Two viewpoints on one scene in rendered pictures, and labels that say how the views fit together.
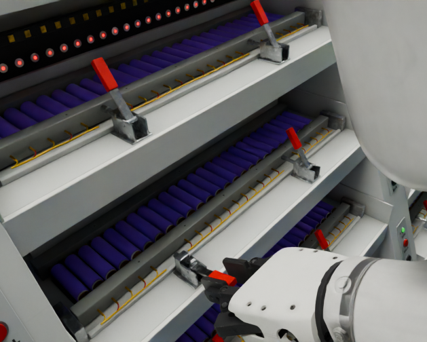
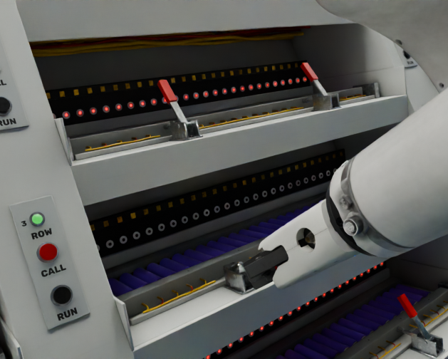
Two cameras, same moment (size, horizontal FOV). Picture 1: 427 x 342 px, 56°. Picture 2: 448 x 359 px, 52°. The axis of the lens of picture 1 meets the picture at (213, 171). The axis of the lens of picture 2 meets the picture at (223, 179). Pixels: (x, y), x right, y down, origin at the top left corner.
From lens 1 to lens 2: 27 cm
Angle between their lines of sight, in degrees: 28
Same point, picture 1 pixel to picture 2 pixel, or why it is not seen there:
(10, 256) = (71, 193)
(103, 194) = (155, 174)
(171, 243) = (222, 260)
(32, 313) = (80, 248)
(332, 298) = (336, 176)
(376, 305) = (366, 153)
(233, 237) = not seen: hidden behind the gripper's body
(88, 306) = (133, 295)
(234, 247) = not seen: hidden behind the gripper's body
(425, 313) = (397, 129)
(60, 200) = (118, 164)
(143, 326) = (184, 317)
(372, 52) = not seen: outside the picture
